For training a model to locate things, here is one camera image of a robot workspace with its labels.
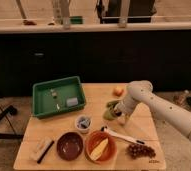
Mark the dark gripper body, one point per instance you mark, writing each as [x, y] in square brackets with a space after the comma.
[116, 112]

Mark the translucent green cup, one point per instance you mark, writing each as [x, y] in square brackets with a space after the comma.
[110, 114]

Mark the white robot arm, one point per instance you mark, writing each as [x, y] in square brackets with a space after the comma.
[142, 92]

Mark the grey cup in tray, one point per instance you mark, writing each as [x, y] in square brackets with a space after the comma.
[71, 102]

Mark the small items in tray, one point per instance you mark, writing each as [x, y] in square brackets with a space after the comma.
[54, 95]

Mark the green plastic tray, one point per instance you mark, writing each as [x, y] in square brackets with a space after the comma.
[43, 104]

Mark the green pepper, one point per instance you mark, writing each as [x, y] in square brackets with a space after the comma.
[112, 103]

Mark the orange fruit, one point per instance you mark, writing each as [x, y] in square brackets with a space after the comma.
[118, 91]

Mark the orange bowl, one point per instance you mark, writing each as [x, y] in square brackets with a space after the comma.
[94, 140]

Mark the white cup with blue contents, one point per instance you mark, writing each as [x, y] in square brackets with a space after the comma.
[83, 123]

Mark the bunch of brown grapes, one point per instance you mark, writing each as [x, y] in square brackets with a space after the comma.
[136, 151]

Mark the yellow corn cob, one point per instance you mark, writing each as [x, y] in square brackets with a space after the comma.
[98, 150]

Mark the dark purple bowl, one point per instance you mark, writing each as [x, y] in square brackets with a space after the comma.
[69, 146]

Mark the white scrub brush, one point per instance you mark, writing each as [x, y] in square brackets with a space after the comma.
[40, 149]

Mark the green box on counter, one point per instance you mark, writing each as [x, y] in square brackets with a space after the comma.
[76, 19]

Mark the black chair base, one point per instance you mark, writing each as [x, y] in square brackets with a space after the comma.
[4, 117]

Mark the white handled utensil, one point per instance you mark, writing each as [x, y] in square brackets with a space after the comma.
[124, 137]

